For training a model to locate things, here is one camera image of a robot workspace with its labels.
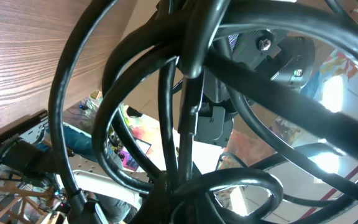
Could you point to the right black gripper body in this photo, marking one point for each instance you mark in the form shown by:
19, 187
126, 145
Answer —
275, 55

